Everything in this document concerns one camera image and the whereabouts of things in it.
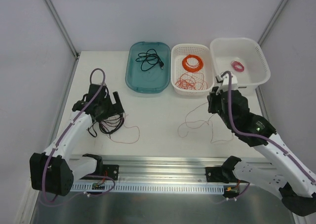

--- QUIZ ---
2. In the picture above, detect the orange wire coil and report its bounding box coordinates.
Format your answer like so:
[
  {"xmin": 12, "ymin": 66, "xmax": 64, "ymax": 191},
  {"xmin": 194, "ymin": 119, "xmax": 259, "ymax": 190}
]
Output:
[{"xmin": 182, "ymin": 54, "xmax": 205, "ymax": 73}]

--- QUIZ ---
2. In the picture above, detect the white slotted cable duct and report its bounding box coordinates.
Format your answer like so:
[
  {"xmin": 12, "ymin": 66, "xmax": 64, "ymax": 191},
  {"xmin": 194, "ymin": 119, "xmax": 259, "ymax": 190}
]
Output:
[{"xmin": 71, "ymin": 181, "xmax": 224, "ymax": 195}]

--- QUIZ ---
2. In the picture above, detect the teal plastic tray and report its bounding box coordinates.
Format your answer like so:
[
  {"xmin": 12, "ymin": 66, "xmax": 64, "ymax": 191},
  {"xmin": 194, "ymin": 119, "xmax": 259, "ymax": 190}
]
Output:
[{"xmin": 125, "ymin": 42, "xmax": 171, "ymax": 94}]

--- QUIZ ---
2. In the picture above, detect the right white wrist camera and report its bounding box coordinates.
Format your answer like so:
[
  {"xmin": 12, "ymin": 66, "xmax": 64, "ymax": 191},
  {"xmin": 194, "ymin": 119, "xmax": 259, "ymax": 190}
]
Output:
[{"xmin": 215, "ymin": 71, "xmax": 237, "ymax": 95}]

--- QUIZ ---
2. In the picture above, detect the aluminium mounting rail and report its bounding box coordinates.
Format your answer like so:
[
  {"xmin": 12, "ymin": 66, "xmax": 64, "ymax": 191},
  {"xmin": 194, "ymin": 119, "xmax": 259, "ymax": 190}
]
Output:
[{"xmin": 69, "ymin": 154, "xmax": 277, "ymax": 185}]

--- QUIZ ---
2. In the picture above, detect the pink wire coil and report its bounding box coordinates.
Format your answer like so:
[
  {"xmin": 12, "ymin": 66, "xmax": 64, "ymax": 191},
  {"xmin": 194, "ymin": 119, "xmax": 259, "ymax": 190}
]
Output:
[{"xmin": 231, "ymin": 60, "xmax": 245, "ymax": 72}]

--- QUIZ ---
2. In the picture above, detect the white deep plastic tub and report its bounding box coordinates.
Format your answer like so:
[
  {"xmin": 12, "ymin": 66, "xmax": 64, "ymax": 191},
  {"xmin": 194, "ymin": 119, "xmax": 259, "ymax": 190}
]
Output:
[{"xmin": 209, "ymin": 38, "xmax": 271, "ymax": 95}]

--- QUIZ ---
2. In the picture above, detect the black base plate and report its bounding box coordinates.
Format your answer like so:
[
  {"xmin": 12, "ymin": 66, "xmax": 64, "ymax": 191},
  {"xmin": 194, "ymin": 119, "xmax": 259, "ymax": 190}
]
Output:
[
  {"xmin": 205, "ymin": 166, "xmax": 247, "ymax": 184},
  {"xmin": 100, "ymin": 164, "xmax": 119, "ymax": 180}
]

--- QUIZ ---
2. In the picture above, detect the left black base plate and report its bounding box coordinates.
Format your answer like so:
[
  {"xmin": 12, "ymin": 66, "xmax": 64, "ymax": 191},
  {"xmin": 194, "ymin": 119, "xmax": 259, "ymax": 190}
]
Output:
[{"xmin": 100, "ymin": 164, "xmax": 119, "ymax": 180}]

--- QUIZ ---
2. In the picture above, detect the right aluminium frame post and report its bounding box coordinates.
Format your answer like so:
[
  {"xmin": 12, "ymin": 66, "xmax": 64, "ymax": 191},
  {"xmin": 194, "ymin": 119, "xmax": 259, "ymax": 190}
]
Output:
[{"xmin": 257, "ymin": 0, "xmax": 290, "ymax": 46}]

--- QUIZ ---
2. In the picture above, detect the thin red wire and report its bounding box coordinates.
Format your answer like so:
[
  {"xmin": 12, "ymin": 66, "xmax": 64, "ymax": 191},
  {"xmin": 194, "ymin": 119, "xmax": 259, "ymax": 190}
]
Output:
[{"xmin": 174, "ymin": 72, "xmax": 208, "ymax": 91}]

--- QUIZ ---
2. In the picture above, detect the thin pink wire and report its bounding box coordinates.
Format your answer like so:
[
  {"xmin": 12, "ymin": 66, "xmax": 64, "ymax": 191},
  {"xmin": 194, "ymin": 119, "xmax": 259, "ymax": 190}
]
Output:
[{"xmin": 110, "ymin": 102, "xmax": 235, "ymax": 145}]

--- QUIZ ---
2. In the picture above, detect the left aluminium frame post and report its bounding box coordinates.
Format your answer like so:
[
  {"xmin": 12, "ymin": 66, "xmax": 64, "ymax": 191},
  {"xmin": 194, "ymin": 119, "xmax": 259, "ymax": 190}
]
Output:
[{"xmin": 43, "ymin": 0, "xmax": 79, "ymax": 58}]

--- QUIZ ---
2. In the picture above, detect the white perforated basket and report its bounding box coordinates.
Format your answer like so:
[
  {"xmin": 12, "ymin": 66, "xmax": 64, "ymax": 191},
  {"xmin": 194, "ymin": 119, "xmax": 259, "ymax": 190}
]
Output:
[{"xmin": 170, "ymin": 44, "xmax": 215, "ymax": 97}]

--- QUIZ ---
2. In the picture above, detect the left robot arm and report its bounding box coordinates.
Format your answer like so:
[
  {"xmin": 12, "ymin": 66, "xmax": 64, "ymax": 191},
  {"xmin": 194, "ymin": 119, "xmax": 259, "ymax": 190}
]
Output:
[{"xmin": 30, "ymin": 84, "xmax": 124, "ymax": 196}]

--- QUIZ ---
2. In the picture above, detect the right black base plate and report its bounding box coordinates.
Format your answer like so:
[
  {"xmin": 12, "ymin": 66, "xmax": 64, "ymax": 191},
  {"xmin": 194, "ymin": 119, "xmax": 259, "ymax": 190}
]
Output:
[{"xmin": 205, "ymin": 166, "xmax": 247, "ymax": 184}]

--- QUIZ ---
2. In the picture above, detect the aluminium frame post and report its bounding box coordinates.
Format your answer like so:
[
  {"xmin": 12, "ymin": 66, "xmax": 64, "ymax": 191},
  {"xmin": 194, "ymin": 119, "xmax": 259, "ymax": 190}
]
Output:
[
  {"xmin": 43, "ymin": 0, "xmax": 79, "ymax": 58},
  {"xmin": 257, "ymin": 0, "xmax": 290, "ymax": 46}
]

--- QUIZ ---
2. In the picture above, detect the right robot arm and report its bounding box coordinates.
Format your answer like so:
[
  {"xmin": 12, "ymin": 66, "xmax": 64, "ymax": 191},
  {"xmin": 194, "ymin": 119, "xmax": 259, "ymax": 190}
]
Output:
[{"xmin": 206, "ymin": 87, "xmax": 316, "ymax": 217}]

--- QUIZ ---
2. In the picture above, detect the black USB cable in tray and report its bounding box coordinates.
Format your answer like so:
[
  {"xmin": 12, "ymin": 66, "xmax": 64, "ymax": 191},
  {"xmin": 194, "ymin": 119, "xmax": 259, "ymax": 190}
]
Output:
[{"xmin": 136, "ymin": 48, "xmax": 165, "ymax": 72}]

